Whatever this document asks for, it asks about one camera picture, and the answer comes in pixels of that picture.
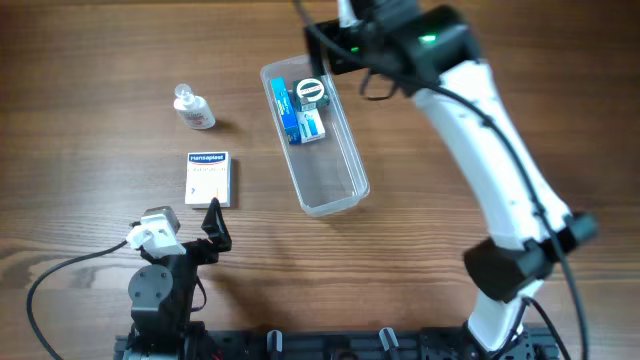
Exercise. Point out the green Zam-Buk ointment box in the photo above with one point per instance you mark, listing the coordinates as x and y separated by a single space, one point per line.
309 94

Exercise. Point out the white blue medicine box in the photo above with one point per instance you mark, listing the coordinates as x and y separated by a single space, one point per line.
310 126

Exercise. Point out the blue Vicks lozenge box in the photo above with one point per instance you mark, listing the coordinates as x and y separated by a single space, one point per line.
286 111

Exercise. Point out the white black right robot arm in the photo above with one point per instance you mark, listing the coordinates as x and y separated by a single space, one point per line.
434 58

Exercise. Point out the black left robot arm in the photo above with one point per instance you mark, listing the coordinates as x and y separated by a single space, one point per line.
162 292

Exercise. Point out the clear plastic container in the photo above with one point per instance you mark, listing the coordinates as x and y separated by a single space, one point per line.
328 174

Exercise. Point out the white Hansaplast plaster box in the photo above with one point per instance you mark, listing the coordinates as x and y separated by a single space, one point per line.
208 176

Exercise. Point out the small hand sanitizer bottle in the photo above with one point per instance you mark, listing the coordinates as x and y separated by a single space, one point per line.
193 109

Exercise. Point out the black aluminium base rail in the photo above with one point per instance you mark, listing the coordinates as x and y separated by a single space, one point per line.
423 344

